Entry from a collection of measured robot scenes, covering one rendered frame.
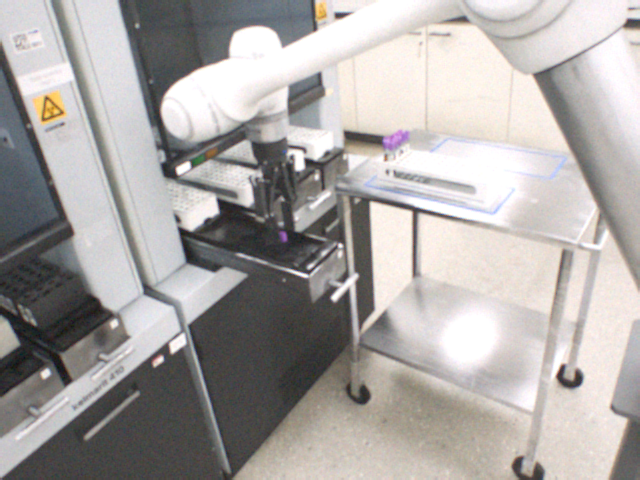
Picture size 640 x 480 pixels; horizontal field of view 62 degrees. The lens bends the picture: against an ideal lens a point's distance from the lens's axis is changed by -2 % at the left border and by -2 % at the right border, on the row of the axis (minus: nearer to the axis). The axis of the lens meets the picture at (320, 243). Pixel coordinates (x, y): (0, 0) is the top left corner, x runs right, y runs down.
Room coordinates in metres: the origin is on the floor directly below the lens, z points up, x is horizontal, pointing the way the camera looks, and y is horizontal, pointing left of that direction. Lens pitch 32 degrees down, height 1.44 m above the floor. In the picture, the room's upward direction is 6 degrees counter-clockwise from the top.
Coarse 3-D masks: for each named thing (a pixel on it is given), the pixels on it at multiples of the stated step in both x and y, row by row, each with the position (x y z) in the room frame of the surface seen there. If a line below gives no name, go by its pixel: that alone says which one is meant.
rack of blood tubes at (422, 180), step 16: (400, 160) 1.26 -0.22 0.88; (416, 160) 1.25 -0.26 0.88; (432, 160) 1.24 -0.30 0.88; (448, 160) 1.22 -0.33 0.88; (464, 160) 1.21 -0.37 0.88; (384, 176) 1.25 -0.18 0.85; (400, 176) 1.24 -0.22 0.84; (416, 176) 1.23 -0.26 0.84; (432, 176) 1.16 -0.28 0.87; (448, 176) 1.14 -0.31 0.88; (464, 176) 1.13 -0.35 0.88; (480, 176) 1.12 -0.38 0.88; (496, 176) 1.11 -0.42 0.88; (432, 192) 1.16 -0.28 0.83; (448, 192) 1.14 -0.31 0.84; (464, 192) 1.16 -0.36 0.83; (480, 192) 1.09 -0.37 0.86; (496, 192) 1.12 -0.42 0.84
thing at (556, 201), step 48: (432, 144) 1.48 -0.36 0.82; (480, 144) 1.44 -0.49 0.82; (336, 192) 1.27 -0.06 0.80; (384, 192) 1.21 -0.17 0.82; (528, 192) 1.13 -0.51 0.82; (576, 192) 1.11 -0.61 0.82; (576, 240) 0.91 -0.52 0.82; (432, 288) 1.50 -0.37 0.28; (384, 336) 1.28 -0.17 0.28; (432, 336) 1.26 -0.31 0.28; (480, 336) 1.23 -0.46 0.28; (528, 336) 1.21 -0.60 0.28; (576, 336) 1.24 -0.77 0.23; (480, 384) 1.04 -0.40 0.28; (528, 384) 1.02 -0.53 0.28; (576, 384) 1.22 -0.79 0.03
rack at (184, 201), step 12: (168, 192) 1.25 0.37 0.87; (180, 192) 1.25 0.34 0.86; (192, 192) 1.24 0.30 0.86; (204, 192) 1.23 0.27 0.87; (180, 204) 1.17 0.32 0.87; (192, 204) 1.17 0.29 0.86; (204, 204) 1.17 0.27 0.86; (216, 204) 1.20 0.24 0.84; (180, 216) 1.14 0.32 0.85; (192, 216) 1.14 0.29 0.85; (204, 216) 1.16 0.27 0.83; (192, 228) 1.13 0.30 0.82
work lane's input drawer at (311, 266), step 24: (216, 216) 1.18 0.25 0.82; (240, 216) 1.17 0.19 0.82; (192, 240) 1.10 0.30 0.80; (216, 240) 1.07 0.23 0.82; (240, 240) 1.08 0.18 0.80; (264, 240) 1.07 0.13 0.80; (288, 240) 1.06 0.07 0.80; (312, 240) 1.04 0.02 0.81; (240, 264) 1.02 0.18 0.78; (264, 264) 0.97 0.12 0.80; (288, 264) 0.95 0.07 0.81; (312, 264) 0.93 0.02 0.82; (336, 264) 0.98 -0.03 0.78; (312, 288) 0.91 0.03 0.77; (336, 288) 0.94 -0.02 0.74
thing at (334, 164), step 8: (328, 152) 1.50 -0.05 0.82; (336, 152) 1.50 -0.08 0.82; (344, 152) 1.52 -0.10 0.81; (304, 160) 1.48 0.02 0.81; (312, 160) 1.46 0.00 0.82; (320, 160) 1.46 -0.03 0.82; (328, 160) 1.46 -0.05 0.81; (336, 160) 1.48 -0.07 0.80; (344, 160) 1.52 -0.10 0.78; (320, 168) 1.43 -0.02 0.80; (328, 168) 1.45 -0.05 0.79; (336, 168) 1.48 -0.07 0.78; (344, 168) 1.51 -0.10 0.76; (328, 176) 1.45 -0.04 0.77; (336, 176) 1.48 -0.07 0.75; (344, 176) 1.47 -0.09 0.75; (328, 184) 1.44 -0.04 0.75
